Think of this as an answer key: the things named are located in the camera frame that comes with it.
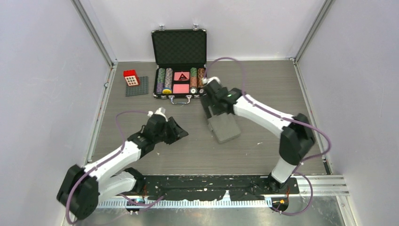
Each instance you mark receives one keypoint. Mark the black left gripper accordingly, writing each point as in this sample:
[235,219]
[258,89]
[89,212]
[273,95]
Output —
[177,132]

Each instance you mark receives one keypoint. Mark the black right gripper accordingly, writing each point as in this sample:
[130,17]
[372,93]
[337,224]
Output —
[207,102]

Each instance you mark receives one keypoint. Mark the grey plastic tool case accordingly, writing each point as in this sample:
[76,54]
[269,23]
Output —
[223,126]

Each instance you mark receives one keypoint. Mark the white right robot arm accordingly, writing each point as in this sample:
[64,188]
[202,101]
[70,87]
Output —
[295,137]

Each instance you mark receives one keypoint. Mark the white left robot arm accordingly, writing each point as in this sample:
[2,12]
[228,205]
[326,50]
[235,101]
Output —
[83,188]

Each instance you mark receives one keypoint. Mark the red card deck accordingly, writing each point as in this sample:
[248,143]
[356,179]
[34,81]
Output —
[181,88]

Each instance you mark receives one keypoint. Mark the brown black chip row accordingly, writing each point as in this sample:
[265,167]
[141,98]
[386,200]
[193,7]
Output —
[200,76]

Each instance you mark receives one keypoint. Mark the green red chip row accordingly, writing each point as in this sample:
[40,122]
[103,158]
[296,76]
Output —
[193,80]

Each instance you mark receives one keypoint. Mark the blue orange chip row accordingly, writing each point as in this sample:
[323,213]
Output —
[168,81]

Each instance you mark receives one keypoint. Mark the red triangle dealer button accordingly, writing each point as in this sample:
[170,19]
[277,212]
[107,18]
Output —
[181,76]

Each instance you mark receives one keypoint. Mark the dark grey brick baseplate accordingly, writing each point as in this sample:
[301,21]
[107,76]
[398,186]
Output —
[141,89]

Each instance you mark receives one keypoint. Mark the purple green chip row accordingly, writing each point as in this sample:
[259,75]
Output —
[160,80]

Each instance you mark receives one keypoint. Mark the black poker chip case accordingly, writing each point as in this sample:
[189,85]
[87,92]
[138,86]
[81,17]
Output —
[181,50]

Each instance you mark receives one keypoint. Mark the red toy brick door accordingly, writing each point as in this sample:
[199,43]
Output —
[131,78]

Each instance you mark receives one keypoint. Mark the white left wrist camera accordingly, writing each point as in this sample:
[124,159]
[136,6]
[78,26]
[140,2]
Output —
[160,111]

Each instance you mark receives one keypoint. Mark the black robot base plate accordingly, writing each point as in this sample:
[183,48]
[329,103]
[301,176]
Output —
[211,187]

